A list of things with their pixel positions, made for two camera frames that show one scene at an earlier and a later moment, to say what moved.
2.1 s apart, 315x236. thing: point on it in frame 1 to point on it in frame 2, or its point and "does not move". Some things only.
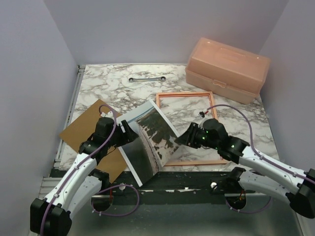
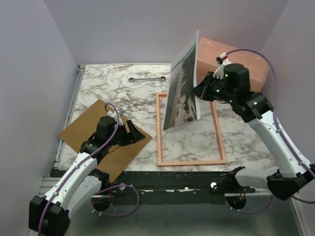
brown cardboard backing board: x=85 y=127 does not move
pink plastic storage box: x=233 y=72 does not move
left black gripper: x=129 y=135 does not move
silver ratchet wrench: x=132 y=79 does not move
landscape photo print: x=146 y=154 to x=181 y=106
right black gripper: x=188 y=137 to x=200 y=90
